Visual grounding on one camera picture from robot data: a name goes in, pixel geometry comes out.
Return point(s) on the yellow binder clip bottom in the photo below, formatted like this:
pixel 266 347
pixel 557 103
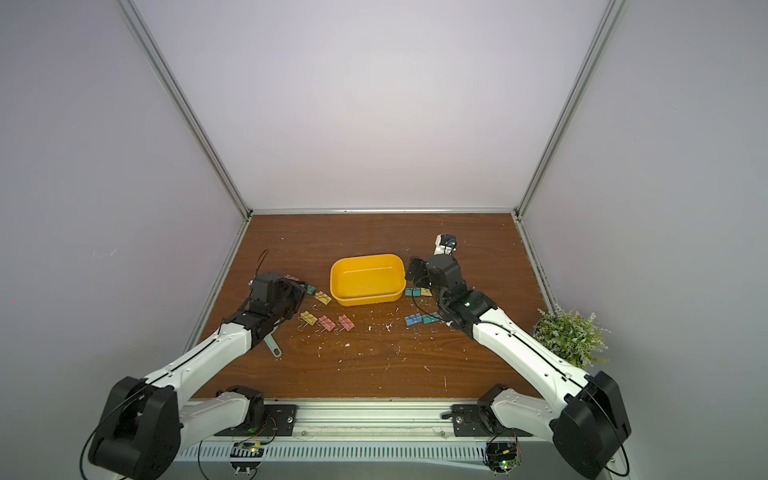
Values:
pixel 322 298

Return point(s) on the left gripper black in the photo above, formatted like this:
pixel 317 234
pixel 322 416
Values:
pixel 297 290

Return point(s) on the blue binder clip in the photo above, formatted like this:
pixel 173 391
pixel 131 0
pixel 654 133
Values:
pixel 413 320

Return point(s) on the aluminium front rail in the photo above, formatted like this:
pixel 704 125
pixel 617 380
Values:
pixel 372 420

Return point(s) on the right controller board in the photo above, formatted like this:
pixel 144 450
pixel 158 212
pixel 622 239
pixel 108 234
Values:
pixel 502 457

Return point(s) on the left controller board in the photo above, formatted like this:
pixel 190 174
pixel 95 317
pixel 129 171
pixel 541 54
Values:
pixel 246 458

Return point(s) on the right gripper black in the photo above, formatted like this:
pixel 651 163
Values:
pixel 421 270

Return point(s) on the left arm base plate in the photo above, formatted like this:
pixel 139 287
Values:
pixel 275 420

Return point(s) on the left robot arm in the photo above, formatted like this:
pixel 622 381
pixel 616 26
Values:
pixel 142 453

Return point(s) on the yellow plastic storage box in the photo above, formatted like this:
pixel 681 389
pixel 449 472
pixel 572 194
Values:
pixel 366 280

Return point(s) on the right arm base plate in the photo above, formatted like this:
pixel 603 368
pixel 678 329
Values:
pixel 473 420

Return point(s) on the small potted green plant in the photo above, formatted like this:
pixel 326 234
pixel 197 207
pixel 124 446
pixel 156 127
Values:
pixel 578 339

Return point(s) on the controller board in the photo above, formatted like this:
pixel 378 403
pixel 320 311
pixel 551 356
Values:
pixel 502 457
pixel 246 458

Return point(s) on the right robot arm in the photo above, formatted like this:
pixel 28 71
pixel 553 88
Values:
pixel 552 377

